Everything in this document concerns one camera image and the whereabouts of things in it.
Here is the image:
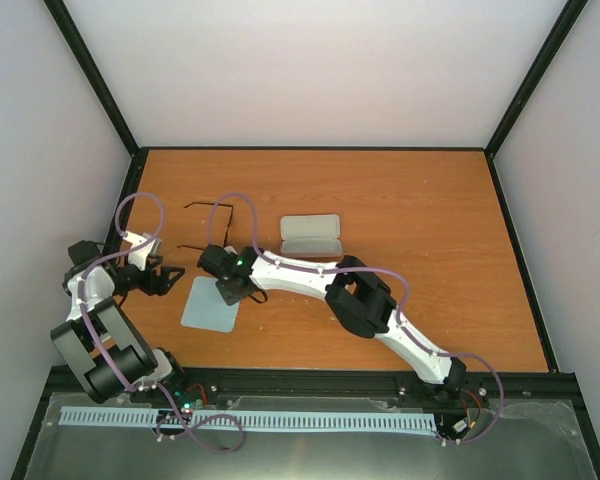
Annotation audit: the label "light blue cleaning cloth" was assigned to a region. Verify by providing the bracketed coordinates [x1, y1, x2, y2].
[181, 276, 239, 333]

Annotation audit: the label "pink glasses case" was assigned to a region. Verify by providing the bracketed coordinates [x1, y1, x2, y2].
[280, 214, 343, 258]

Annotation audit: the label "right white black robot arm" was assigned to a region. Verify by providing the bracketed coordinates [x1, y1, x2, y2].
[197, 244, 466, 404]

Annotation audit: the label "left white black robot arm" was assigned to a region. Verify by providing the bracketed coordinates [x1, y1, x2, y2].
[50, 240, 188, 403]

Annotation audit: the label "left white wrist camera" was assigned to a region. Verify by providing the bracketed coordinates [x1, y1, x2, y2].
[122, 231, 161, 271]

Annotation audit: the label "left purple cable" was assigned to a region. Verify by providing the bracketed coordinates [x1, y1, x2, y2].
[77, 192, 245, 454]

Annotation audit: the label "black thin-frame sunglasses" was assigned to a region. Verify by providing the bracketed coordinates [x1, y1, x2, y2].
[176, 201, 234, 251]

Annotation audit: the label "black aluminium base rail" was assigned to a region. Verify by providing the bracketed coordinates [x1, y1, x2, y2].
[47, 365, 579, 412]

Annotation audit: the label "light blue slotted cable duct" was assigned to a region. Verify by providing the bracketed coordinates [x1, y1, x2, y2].
[58, 406, 437, 436]

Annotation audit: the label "left black frame post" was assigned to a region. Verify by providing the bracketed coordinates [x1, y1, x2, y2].
[43, 0, 140, 157]

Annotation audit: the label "black frame post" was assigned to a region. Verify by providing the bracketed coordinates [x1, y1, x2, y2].
[43, 0, 140, 157]
[485, 0, 588, 159]

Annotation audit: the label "right black frame post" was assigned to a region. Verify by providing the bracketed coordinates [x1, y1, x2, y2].
[485, 0, 588, 159]

